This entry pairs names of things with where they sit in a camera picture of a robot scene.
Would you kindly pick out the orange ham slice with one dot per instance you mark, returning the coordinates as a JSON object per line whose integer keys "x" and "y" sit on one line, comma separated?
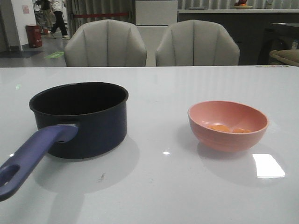
{"x": 241, "y": 130}
{"x": 221, "y": 128}

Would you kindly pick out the pink bowl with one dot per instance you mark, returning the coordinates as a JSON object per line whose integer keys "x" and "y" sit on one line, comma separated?
{"x": 231, "y": 114}

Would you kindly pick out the dark blue saucepan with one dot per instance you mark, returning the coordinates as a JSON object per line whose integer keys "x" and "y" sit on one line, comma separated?
{"x": 74, "y": 121}

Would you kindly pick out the right grey upholstered chair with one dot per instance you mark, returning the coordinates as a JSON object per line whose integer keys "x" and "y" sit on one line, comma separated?
{"x": 197, "y": 43}

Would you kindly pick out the grey upholstered chair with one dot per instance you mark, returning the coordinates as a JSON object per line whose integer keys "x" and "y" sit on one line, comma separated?
{"x": 197, "y": 43}
{"x": 106, "y": 43}

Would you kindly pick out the left grey upholstered chair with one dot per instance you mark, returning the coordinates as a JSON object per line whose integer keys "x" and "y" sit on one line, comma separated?
{"x": 106, "y": 43}

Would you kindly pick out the white cabinet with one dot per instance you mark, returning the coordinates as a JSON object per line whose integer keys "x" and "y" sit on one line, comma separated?
{"x": 151, "y": 18}

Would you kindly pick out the red barrier belt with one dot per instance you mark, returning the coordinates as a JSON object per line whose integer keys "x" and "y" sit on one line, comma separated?
{"x": 100, "y": 15}

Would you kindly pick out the dark counter unit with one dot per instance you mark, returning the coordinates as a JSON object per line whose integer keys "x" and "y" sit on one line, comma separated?
{"x": 246, "y": 26}

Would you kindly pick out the red box on floor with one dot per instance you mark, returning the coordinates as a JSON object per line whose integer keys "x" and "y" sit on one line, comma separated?
{"x": 34, "y": 36}

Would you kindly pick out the person in background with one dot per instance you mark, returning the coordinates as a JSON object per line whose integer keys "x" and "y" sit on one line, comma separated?
{"x": 57, "y": 9}
{"x": 46, "y": 9}

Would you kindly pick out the fruit plate on counter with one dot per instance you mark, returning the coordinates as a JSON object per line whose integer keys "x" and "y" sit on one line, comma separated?
{"x": 241, "y": 4}

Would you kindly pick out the beige cushion seat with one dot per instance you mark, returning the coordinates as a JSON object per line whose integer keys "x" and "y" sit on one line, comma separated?
{"x": 286, "y": 57}

